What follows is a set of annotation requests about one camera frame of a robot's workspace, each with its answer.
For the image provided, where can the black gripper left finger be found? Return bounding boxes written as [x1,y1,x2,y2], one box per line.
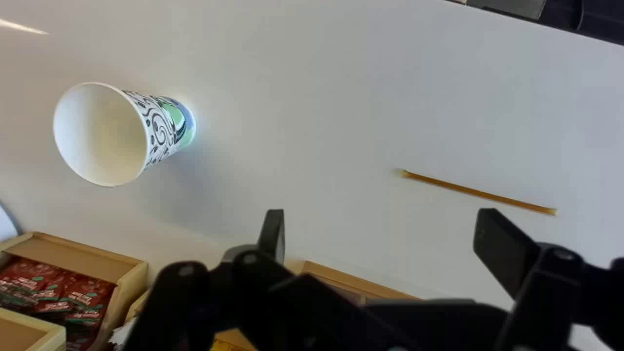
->
[124,209,285,351]

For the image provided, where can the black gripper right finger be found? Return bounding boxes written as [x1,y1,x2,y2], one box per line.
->
[473,209,624,351]

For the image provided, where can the long brown stir stick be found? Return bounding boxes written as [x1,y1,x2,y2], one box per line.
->
[397,168,558,217]

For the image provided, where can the patterned paper cup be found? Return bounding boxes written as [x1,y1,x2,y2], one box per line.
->
[53,82,198,187]

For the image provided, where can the red snack packets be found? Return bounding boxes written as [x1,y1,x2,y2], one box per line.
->
[0,257,114,351]

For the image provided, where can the wooden snack organizer shelf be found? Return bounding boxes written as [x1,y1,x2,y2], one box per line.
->
[0,230,418,351]

